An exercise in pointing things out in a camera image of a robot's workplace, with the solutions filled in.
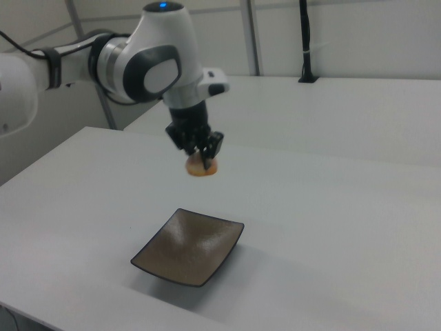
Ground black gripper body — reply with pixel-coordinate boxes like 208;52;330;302
165;100;212;153

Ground round orange bread bun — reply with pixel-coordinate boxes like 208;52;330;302
185;153;218;178

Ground square brown ceramic plate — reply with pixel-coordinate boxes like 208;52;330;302
130;208;245;288

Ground white side table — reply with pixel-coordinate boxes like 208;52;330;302
123;74;441;167

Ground grey slanted partition post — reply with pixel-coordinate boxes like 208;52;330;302
64;0;119;131

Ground black camera stand pole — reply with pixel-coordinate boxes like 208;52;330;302
297;0;319;84

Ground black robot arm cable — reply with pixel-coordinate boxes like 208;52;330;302
0;30;48;59

